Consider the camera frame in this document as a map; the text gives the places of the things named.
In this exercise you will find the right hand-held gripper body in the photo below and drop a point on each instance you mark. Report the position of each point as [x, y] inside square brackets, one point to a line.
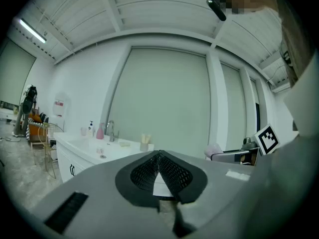
[268, 138]

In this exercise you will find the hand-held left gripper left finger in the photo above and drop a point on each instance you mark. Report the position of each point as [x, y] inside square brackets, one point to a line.
[124, 183]

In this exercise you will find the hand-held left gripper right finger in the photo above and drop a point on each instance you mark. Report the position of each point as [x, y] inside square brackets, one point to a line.
[197, 185]

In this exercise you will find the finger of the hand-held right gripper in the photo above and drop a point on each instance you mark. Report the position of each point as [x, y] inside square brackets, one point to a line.
[229, 156]

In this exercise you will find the pale soap dish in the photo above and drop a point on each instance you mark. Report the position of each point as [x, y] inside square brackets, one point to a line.
[124, 144]

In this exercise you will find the white pump soap bottle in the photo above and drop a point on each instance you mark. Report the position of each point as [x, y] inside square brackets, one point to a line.
[90, 129]

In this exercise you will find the small clear glass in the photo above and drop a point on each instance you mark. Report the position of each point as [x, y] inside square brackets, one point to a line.
[99, 150]

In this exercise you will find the cup with toothbrushes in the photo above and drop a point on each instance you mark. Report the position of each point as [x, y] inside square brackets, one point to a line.
[144, 146]

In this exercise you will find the narrow roller blind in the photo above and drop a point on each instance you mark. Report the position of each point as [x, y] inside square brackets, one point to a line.
[233, 108]

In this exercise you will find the white vanity sink cabinet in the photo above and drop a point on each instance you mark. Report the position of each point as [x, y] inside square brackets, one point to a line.
[82, 155]

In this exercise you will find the chrome faucet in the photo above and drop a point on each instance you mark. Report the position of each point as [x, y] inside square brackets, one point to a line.
[111, 131]

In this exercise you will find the pink spray bottle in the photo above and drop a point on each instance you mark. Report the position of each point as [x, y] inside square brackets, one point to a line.
[100, 132]

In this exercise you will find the large roller blind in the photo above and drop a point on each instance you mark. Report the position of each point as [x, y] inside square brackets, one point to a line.
[162, 101]

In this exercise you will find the white water dispenser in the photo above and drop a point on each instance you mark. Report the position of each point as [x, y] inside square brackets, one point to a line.
[59, 106]

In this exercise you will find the orange cushion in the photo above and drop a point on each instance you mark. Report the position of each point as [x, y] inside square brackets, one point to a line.
[36, 118]

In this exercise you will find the white desk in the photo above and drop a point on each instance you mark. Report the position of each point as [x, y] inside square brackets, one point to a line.
[7, 113]

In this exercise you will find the ceiling tube light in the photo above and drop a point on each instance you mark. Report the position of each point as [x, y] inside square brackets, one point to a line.
[33, 30]

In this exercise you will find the black head-worn camera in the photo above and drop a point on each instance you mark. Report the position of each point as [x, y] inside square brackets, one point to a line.
[216, 7]

